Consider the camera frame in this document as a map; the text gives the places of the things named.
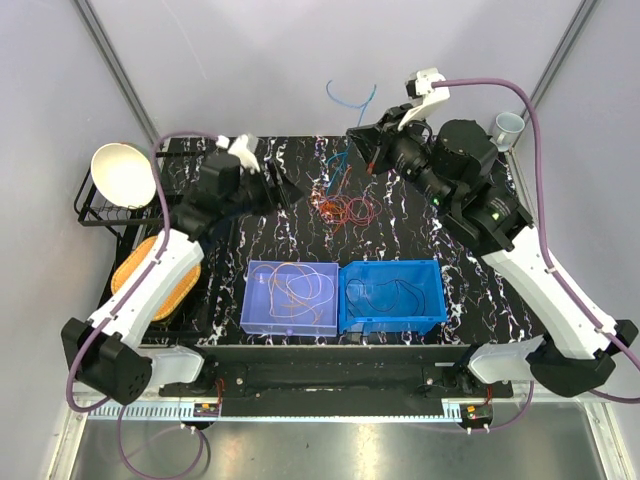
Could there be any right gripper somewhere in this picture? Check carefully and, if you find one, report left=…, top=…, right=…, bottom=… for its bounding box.
left=346, top=103, right=453, bottom=211

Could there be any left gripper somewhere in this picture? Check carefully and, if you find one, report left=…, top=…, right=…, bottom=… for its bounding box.
left=224, top=159, right=306, bottom=220

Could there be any blue cable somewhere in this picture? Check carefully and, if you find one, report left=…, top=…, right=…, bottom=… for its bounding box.
left=319, top=79, right=377, bottom=194

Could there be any orange cable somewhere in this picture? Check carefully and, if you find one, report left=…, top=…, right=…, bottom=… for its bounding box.
left=309, top=167, right=354, bottom=231

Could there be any pink cable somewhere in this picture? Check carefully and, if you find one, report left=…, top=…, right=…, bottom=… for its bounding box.
left=347, top=194, right=384, bottom=229

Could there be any white cable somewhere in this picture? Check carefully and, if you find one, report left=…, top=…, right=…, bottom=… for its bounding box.
left=264, top=269, right=336, bottom=321

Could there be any black cable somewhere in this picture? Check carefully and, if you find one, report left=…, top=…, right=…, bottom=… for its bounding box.
left=344, top=277, right=429, bottom=319

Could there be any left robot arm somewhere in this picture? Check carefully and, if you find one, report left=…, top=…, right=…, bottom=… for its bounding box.
left=61, top=152, right=303, bottom=405

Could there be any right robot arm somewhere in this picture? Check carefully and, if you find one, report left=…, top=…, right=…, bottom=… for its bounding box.
left=347, top=104, right=638, bottom=398

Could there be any purple plastic bin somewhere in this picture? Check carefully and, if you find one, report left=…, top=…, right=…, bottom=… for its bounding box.
left=240, top=260, right=339, bottom=337

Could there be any blue plastic bin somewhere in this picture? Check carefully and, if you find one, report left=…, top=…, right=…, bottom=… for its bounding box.
left=338, top=259, right=448, bottom=336

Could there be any white mug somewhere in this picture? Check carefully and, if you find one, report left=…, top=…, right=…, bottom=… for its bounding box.
left=491, top=112, right=525, bottom=152

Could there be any orange woven plate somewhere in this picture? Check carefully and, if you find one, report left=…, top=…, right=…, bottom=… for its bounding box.
left=110, top=236, right=201, bottom=323

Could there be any white bowl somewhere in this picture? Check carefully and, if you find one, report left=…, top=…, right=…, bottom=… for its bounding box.
left=90, top=142, right=156, bottom=209

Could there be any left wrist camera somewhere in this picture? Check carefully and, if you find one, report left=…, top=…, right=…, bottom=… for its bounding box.
left=227, top=134, right=260, bottom=174

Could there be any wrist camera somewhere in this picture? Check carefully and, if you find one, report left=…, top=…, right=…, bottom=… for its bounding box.
left=227, top=134, right=260, bottom=174
left=398, top=68, right=450, bottom=131

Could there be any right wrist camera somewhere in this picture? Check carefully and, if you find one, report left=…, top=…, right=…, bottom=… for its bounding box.
left=398, top=68, right=450, bottom=131

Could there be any black wire dish rack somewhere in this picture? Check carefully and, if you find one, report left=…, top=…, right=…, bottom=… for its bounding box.
left=74, top=152, right=237, bottom=344

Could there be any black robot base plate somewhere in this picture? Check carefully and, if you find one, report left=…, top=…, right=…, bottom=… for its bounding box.
left=160, top=345, right=513, bottom=420

